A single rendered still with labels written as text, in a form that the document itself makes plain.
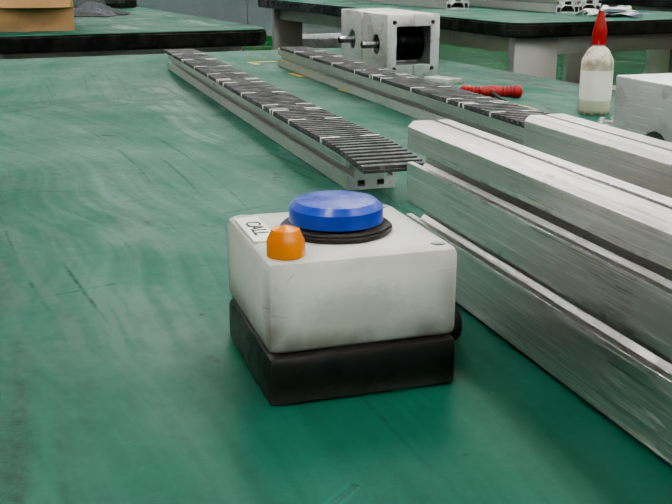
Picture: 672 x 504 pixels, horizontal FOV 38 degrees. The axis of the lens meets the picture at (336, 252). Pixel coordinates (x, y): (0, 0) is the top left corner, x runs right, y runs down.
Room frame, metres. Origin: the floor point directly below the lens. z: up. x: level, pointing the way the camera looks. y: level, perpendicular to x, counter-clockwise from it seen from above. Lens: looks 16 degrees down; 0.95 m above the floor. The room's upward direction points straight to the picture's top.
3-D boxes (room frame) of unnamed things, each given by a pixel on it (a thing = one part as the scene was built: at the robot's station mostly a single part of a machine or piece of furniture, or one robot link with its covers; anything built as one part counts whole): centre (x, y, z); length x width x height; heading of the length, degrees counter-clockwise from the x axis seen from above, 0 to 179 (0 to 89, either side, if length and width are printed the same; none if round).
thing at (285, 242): (0.36, 0.02, 0.85); 0.01 x 0.01 x 0.01
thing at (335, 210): (0.40, 0.00, 0.84); 0.04 x 0.04 x 0.02
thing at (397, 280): (0.40, -0.01, 0.81); 0.10 x 0.08 x 0.06; 108
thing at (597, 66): (1.15, -0.30, 0.84); 0.04 x 0.04 x 0.12
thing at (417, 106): (1.26, -0.06, 0.79); 0.96 x 0.04 x 0.03; 18
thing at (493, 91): (1.21, -0.20, 0.79); 0.16 x 0.08 x 0.02; 1
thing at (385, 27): (1.59, -0.09, 0.83); 0.11 x 0.10 x 0.10; 111
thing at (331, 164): (1.20, 0.12, 0.79); 0.96 x 0.04 x 0.03; 18
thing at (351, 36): (1.70, -0.06, 0.83); 0.11 x 0.10 x 0.10; 109
